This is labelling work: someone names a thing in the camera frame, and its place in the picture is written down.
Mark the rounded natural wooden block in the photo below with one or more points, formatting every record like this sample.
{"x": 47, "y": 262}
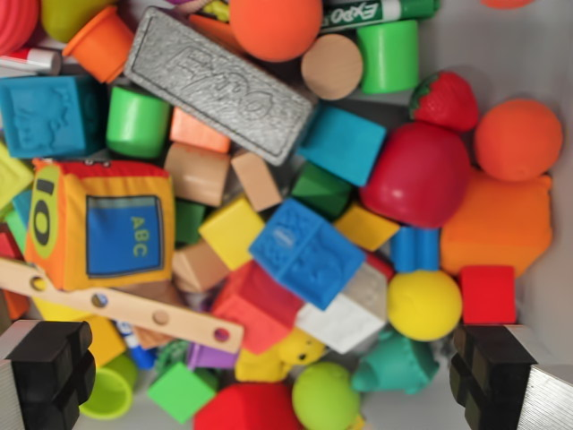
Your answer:
{"x": 197, "y": 172}

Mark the orange flat block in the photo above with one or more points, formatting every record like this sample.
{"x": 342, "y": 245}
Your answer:
{"x": 210, "y": 27}

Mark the yellow ball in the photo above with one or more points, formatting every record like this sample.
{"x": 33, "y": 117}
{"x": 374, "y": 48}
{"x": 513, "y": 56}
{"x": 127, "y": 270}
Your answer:
{"x": 423, "y": 304}

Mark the orange toy piece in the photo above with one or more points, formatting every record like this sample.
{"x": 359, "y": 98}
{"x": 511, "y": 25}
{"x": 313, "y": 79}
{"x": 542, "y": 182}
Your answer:
{"x": 506, "y": 2}

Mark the yellow rubber bear toy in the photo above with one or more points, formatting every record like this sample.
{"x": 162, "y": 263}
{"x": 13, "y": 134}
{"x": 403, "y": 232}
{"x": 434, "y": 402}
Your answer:
{"x": 291, "y": 354}

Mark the small red block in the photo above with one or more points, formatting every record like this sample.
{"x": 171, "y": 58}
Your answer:
{"x": 380, "y": 265}

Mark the blue wooden block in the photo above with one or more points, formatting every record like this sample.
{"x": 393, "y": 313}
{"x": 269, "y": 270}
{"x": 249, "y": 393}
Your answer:
{"x": 414, "y": 248}

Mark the wooden strip with holes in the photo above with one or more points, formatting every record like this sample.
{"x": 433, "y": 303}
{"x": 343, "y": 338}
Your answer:
{"x": 125, "y": 309}

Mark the yellow wooden block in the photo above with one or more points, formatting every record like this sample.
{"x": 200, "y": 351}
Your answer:
{"x": 105, "y": 340}
{"x": 49, "y": 309}

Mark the orange wooden block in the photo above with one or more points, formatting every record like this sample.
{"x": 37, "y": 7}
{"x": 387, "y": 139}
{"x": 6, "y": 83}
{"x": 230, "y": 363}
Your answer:
{"x": 197, "y": 132}

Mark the teal embossed rubber cube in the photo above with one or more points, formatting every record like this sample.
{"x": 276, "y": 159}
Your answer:
{"x": 49, "y": 114}

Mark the brown wooden block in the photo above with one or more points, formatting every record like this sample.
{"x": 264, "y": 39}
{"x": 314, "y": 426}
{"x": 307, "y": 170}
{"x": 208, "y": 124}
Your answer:
{"x": 147, "y": 293}

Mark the blue embossed rubber cube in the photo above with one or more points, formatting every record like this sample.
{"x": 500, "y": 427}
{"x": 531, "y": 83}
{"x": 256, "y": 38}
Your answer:
{"x": 306, "y": 253}

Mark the yellow-green plastic cup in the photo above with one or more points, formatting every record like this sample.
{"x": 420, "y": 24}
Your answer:
{"x": 67, "y": 18}

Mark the large red soft block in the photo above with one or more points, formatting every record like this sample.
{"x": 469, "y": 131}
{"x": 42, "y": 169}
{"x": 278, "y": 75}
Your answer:
{"x": 246, "y": 407}

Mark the red toy apple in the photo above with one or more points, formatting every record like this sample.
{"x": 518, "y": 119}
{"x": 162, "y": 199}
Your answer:
{"x": 416, "y": 174}

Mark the tan wooden block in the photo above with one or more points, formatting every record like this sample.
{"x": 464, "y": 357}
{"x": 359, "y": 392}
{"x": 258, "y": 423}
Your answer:
{"x": 199, "y": 266}

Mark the orange plastic cup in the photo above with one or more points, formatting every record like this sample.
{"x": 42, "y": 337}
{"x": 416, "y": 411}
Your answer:
{"x": 100, "y": 42}

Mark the red ribbed ball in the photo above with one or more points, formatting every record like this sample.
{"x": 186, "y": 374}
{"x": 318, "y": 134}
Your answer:
{"x": 13, "y": 22}

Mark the natural wooden cylinder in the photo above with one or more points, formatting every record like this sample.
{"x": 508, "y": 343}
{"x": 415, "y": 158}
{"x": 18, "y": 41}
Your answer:
{"x": 331, "y": 67}

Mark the green mesh net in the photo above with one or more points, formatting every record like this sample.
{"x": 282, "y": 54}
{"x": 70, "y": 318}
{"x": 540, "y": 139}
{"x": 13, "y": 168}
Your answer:
{"x": 172, "y": 354}

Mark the small natural wooden block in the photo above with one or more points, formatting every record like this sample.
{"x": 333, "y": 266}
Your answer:
{"x": 255, "y": 179}

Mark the light green wooden block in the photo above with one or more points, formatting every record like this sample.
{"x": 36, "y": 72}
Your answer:
{"x": 14, "y": 230}

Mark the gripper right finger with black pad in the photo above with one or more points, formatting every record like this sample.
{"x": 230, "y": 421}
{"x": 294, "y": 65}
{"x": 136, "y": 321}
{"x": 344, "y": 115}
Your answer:
{"x": 492, "y": 376}

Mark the dark green wooden block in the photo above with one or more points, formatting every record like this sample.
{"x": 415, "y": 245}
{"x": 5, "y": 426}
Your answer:
{"x": 188, "y": 221}
{"x": 320, "y": 190}

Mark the orange soft rubber block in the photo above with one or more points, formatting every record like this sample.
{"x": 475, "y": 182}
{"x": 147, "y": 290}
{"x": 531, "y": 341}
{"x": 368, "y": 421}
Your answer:
{"x": 497, "y": 224}

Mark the lime embossed rubber block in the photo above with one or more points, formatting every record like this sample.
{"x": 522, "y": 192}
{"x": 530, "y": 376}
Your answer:
{"x": 11, "y": 177}

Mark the dark red wooden block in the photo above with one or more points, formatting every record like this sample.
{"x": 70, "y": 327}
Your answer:
{"x": 8, "y": 244}

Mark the thin teal wooden block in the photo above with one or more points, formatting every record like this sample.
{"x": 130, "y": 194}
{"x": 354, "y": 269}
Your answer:
{"x": 22, "y": 206}

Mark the purple plastic cup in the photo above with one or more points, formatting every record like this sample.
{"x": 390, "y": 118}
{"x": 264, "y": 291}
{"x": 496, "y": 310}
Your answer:
{"x": 210, "y": 356}

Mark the yellow wooden cube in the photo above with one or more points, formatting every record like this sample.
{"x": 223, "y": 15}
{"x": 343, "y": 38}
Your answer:
{"x": 230, "y": 230}

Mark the grey Expo whiteboard eraser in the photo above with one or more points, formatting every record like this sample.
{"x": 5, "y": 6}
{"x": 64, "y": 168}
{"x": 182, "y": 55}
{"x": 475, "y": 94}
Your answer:
{"x": 215, "y": 85}

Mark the lime green ball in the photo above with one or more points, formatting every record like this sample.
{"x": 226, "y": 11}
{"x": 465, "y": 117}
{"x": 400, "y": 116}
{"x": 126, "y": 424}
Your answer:
{"x": 324, "y": 401}

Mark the orange foam ball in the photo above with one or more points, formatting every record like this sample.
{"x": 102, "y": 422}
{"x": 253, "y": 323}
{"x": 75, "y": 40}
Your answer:
{"x": 275, "y": 27}
{"x": 517, "y": 139}

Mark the teal rubber animal toy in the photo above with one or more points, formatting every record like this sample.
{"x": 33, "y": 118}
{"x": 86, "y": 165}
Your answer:
{"x": 396, "y": 365}

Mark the white grey cube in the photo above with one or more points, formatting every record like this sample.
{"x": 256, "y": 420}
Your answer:
{"x": 344, "y": 320}

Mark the red wooden cube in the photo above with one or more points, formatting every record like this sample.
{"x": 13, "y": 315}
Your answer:
{"x": 488, "y": 293}

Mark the bright green cube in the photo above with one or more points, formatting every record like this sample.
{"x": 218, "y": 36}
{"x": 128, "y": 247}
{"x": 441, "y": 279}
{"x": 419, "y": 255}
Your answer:
{"x": 181, "y": 392}

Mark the small orange block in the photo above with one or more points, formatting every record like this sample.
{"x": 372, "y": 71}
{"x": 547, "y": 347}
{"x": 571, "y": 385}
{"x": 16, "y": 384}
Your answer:
{"x": 15, "y": 304}

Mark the lime green plastic cup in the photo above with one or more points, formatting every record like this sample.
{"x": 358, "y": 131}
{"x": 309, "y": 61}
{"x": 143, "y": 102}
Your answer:
{"x": 112, "y": 385}

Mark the red toy strawberry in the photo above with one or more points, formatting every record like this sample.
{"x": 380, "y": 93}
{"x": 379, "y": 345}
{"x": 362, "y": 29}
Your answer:
{"x": 447, "y": 100}

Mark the orange fabric number cube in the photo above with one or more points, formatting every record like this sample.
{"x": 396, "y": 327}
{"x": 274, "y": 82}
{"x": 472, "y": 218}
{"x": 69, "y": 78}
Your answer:
{"x": 112, "y": 233}

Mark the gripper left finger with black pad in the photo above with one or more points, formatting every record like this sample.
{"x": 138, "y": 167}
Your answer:
{"x": 49, "y": 372}

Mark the red embossed rubber cube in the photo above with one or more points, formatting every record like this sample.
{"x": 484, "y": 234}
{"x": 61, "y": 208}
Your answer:
{"x": 257, "y": 309}

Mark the green Expo marker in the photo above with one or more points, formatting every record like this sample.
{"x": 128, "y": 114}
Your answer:
{"x": 376, "y": 13}

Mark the yellow-orange wooden block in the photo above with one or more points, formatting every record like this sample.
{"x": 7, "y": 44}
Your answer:
{"x": 365, "y": 226}

